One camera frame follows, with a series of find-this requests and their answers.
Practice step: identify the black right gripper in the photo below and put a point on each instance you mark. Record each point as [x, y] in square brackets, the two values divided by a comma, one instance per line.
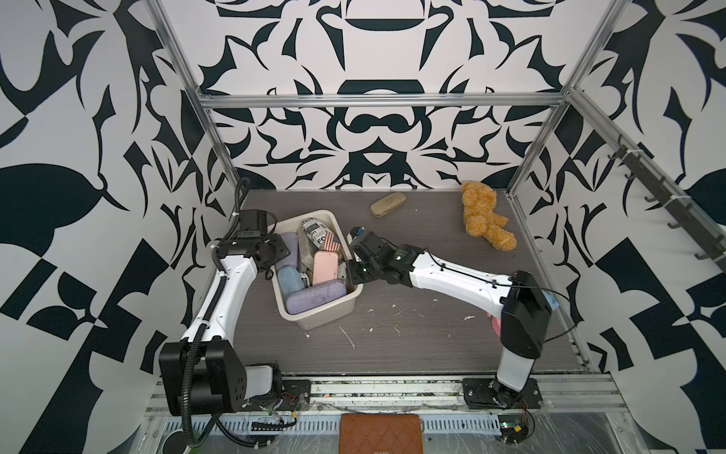
[351, 276]

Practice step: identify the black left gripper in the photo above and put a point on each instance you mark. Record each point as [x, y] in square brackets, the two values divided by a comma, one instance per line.
[279, 244]

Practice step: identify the purple case horizontal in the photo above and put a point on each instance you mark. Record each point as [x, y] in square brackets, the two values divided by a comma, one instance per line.
[292, 243]

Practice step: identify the tan fabric case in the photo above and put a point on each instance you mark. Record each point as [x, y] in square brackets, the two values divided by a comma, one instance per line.
[387, 204]

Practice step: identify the pink case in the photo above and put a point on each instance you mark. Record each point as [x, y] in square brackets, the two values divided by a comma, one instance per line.
[325, 267]

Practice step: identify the grey fabric case horizontal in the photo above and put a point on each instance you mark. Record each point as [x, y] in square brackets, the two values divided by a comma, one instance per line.
[307, 251]

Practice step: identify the light blue case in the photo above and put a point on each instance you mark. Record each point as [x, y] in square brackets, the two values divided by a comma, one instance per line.
[289, 281]

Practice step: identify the newspaper print case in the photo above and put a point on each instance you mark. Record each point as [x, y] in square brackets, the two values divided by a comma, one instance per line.
[321, 235]

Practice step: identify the cream plastic storage box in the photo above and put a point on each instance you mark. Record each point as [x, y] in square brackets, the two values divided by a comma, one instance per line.
[331, 312]

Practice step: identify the purple case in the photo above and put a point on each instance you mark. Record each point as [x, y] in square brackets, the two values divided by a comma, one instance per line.
[315, 296]

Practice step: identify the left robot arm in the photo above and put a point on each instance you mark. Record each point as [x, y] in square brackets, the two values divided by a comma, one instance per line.
[202, 373]

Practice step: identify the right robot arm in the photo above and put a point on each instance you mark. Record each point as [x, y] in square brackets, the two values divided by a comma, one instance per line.
[517, 303]

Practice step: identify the tan teddy bear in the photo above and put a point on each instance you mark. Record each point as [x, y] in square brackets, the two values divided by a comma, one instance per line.
[479, 217]

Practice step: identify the pink alarm clock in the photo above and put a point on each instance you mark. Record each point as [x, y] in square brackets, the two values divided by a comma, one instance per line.
[496, 326]

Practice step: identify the brown quilted wallet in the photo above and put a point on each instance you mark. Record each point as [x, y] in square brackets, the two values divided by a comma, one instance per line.
[380, 434]

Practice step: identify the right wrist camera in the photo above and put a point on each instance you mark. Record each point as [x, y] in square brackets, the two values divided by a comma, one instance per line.
[354, 233]

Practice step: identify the grey wall hook rail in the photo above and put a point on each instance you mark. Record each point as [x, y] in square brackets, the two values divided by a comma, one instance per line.
[685, 213]

